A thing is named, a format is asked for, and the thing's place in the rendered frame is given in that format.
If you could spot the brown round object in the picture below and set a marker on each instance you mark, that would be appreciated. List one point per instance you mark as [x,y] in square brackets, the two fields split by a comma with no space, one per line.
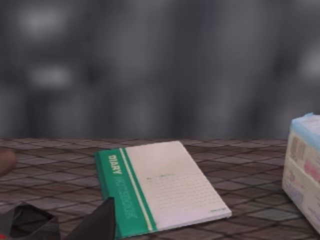
[5,161]

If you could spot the green and white diary notebook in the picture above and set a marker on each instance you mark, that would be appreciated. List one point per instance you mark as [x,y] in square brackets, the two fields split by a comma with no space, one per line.
[165,185]

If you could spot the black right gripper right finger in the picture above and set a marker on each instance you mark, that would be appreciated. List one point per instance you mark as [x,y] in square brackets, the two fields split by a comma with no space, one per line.
[100,222]

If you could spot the white tissue pack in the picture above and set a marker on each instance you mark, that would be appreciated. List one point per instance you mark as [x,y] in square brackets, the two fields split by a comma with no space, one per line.
[303,170]

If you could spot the checkered tablecloth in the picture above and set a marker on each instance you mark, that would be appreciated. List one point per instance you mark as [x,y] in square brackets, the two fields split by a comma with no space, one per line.
[75,180]

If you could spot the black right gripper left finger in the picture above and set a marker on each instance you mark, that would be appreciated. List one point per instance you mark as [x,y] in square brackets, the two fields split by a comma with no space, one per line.
[32,225]

